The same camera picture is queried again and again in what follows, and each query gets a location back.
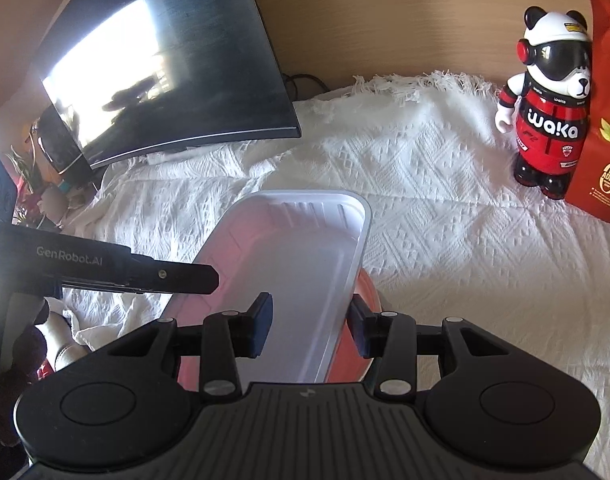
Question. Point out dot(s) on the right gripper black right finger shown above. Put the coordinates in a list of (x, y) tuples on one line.
[(485, 400)]

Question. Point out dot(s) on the panda bear figurine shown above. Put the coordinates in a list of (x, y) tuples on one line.
[(547, 106)]

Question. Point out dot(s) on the black curved monitor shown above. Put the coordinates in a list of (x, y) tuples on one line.
[(132, 77)]

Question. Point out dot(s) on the red quail eggs bag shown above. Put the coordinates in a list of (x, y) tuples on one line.
[(590, 185)]

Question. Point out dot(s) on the red and white tray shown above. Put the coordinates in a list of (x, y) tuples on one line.
[(305, 249)]

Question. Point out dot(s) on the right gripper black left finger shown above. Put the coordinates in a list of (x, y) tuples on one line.
[(138, 396)]

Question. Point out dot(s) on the white textured tablecloth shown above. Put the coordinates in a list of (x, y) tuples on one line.
[(451, 232)]

